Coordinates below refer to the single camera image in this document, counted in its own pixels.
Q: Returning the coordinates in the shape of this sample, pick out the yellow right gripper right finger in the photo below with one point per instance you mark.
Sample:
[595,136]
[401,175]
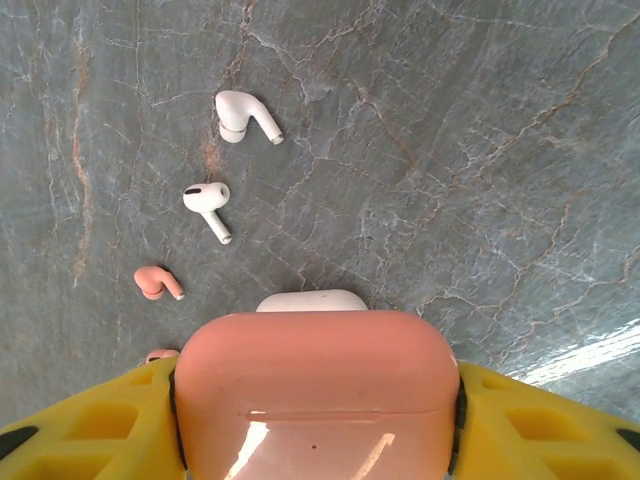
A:
[545,435]

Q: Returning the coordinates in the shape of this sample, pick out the pink earbud charging case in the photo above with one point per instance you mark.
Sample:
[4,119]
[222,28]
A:
[315,380]

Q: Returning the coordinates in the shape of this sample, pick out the white earbud charging case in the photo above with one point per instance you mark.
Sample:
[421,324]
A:
[312,301]

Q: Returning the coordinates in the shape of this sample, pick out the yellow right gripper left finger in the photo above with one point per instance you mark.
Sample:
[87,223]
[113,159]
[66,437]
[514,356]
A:
[85,435]

